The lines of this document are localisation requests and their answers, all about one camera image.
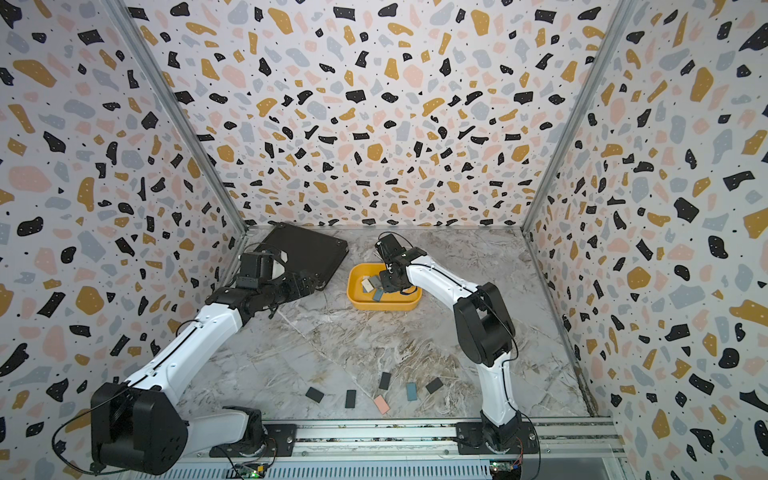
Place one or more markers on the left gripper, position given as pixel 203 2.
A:
pixel 295 290

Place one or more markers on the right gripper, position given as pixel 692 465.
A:
pixel 385 285

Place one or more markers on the white eraser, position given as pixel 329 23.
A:
pixel 367 285

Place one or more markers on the black eraser bottom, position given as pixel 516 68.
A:
pixel 350 399

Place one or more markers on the pink eraser bottom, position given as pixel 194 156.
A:
pixel 381 404

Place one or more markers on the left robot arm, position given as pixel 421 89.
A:
pixel 135 425

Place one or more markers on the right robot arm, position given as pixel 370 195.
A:
pixel 484 328

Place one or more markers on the yellow storage box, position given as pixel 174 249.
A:
pixel 364 301

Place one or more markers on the black flat case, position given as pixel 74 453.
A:
pixel 319 254

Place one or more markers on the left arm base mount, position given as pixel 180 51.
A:
pixel 270 441

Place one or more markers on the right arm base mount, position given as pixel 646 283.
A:
pixel 473 438

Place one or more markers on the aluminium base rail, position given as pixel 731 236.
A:
pixel 570 448

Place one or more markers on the left aluminium corner post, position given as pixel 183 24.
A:
pixel 119 14

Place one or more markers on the aluminium corner post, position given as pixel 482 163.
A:
pixel 119 14
pixel 603 56

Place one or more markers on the right aluminium corner post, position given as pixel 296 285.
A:
pixel 603 56

